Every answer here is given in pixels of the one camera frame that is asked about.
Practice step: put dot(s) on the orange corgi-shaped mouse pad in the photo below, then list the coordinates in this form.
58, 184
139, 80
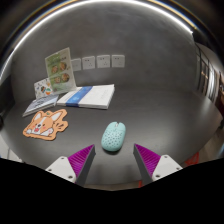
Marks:
42, 126

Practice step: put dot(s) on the green printed standing leaflet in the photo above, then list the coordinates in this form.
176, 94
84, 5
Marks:
61, 70

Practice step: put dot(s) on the white book with blue band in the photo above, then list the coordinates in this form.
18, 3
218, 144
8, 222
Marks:
95, 96

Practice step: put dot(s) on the black-framed glass partition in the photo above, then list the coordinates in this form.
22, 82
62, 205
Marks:
208, 78

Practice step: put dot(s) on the white card with colourful stickers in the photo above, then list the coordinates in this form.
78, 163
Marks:
42, 88

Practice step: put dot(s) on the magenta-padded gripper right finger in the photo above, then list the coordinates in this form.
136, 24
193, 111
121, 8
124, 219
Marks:
165, 165

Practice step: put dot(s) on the grey striped magazine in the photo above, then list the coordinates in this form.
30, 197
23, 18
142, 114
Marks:
39, 105

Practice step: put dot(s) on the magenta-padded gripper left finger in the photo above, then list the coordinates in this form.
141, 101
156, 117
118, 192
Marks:
61, 166

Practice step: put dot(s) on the mint green dotted computer mouse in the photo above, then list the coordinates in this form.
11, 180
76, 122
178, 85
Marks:
113, 136

